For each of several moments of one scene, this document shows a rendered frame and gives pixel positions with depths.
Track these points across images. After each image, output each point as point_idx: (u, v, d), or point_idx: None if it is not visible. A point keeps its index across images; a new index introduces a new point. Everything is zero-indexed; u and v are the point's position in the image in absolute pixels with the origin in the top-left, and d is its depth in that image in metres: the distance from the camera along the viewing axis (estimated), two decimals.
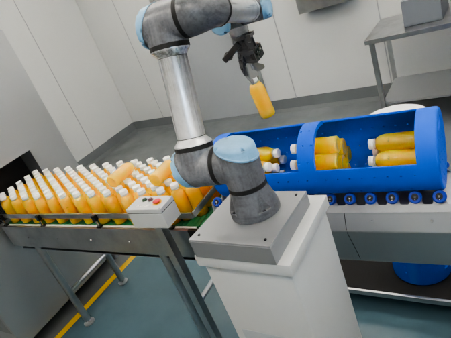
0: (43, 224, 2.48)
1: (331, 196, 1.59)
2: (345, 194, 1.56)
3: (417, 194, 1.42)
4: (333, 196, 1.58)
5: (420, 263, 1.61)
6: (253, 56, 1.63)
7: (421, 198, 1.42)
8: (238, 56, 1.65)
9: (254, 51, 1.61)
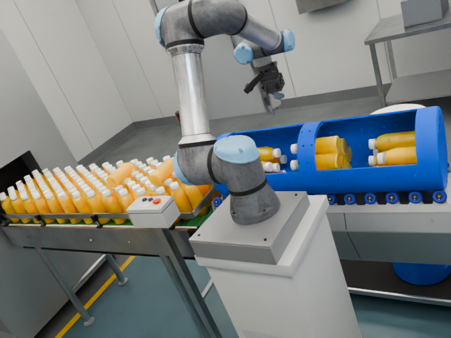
0: (43, 224, 2.48)
1: (331, 196, 1.59)
2: (345, 194, 1.56)
3: (417, 194, 1.42)
4: (333, 196, 1.58)
5: (420, 263, 1.61)
6: (277, 85, 1.68)
7: (421, 198, 1.42)
8: (262, 86, 1.69)
9: (278, 80, 1.66)
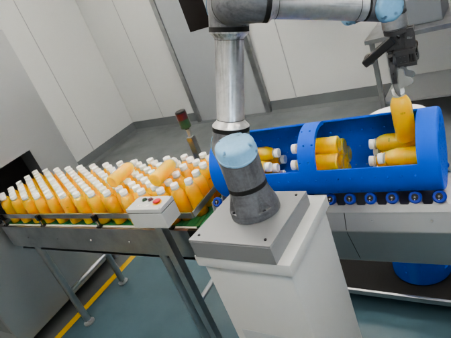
0: (43, 224, 2.48)
1: (331, 196, 1.59)
2: (345, 194, 1.56)
3: (417, 194, 1.42)
4: (333, 196, 1.58)
5: (420, 263, 1.61)
6: (411, 57, 1.27)
7: (421, 198, 1.42)
8: (390, 57, 1.28)
9: (414, 50, 1.25)
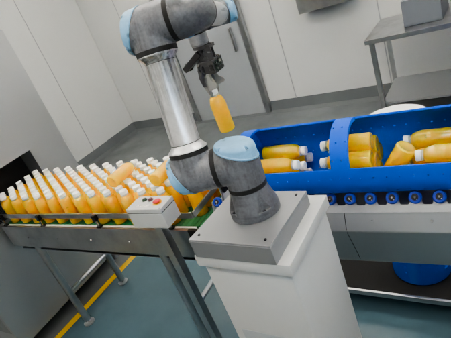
0: (43, 224, 2.48)
1: (329, 196, 1.59)
2: (343, 198, 1.56)
3: (414, 192, 1.43)
4: (330, 194, 1.59)
5: (420, 263, 1.61)
6: (212, 67, 1.62)
7: (420, 193, 1.42)
8: (197, 66, 1.63)
9: (213, 62, 1.60)
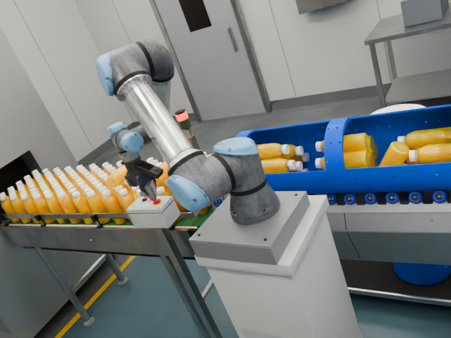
0: (43, 224, 2.48)
1: (327, 197, 1.59)
2: (345, 202, 1.55)
3: (411, 194, 1.43)
4: (327, 195, 1.59)
5: (420, 263, 1.61)
6: None
7: (416, 190, 1.43)
8: None
9: None
